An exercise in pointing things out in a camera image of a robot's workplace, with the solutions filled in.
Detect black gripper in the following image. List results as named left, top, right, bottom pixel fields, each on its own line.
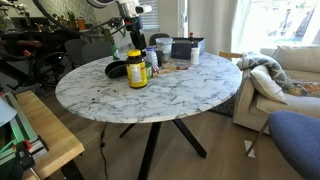
left=129, top=30, right=148, bottom=56

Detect white bottle with blue lid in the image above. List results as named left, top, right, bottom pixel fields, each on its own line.
left=145, top=46, right=159, bottom=69

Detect brown bottle with yellow lid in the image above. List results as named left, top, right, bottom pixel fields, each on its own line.
left=125, top=49, right=148, bottom=89

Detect green glass bottle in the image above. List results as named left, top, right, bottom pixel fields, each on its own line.
left=110, top=35, right=120, bottom=61

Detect small white bottle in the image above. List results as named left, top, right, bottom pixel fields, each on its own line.
left=190, top=47, right=200, bottom=66

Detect dark cup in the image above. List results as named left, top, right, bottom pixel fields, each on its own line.
left=155, top=49, right=164, bottom=68

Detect small green can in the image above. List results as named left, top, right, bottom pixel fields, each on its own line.
left=145, top=61, right=154, bottom=80

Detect clear plastic container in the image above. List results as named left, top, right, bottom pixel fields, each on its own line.
left=155, top=37, right=174, bottom=63

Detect dark chair back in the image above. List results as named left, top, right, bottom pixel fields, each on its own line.
left=148, top=32, right=171, bottom=47

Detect black bowl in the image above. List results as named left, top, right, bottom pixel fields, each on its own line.
left=104, top=60, right=128, bottom=80

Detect wooden block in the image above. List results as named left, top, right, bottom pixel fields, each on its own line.
left=157, top=64, right=178, bottom=75

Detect white window blinds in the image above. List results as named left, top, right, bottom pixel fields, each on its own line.
left=138, top=0, right=161, bottom=32

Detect dark blue box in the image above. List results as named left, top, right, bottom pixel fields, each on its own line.
left=170, top=37, right=206, bottom=61

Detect grey chair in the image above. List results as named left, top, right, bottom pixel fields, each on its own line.
left=64, top=38, right=89, bottom=68
left=80, top=41, right=113, bottom=65

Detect white side cabinet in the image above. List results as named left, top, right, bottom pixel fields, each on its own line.
left=79, top=28, right=105, bottom=45

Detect orange jar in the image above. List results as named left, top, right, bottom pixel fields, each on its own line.
left=76, top=16, right=87, bottom=31

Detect white curtain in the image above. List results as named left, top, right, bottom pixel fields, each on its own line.
left=186, top=0, right=240, bottom=56

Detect green potted plant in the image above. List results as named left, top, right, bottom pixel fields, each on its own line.
left=51, top=9, right=78, bottom=30

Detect wooden chair back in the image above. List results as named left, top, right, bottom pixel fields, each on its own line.
left=218, top=50, right=244, bottom=61

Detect black bicycle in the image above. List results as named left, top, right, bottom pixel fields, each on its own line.
left=0, top=30, right=74, bottom=90

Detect black table legs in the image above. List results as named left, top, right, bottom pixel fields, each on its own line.
left=119, top=118, right=208, bottom=180

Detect dark patterned rug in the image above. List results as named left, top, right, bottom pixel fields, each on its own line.
left=209, top=93, right=238, bottom=119

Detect wooden workbench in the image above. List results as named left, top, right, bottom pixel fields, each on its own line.
left=14, top=89, right=86, bottom=180

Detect grey patterned blanket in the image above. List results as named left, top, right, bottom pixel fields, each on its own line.
left=236, top=51, right=293, bottom=91

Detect white pillow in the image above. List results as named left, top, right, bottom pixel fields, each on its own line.
left=249, top=64, right=288, bottom=105

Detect white paper scrap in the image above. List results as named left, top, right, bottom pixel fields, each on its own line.
left=243, top=139, right=256, bottom=159

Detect white paper sheet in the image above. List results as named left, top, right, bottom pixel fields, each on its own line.
left=0, top=96, right=18, bottom=128

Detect beige sofa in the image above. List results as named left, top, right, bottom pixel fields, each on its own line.
left=232, top=45, right=320, bottom=135

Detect orange patterned cushion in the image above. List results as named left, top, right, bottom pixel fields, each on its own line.
left=288, top=81, right=320, bottom=98

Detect blue upholstered chair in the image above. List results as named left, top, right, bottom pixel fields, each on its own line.
left=246, top=110, right=320, bottom=180

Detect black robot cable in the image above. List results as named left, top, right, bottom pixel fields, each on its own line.
left=32, top=0, right=129, bottom=37

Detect black floor cable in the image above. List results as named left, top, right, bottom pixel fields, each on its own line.
left=98, top=122, right=110, bottom=180

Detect green metal clamp rail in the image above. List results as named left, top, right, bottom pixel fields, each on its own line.
left=0, top=91, right=50, bottom=180

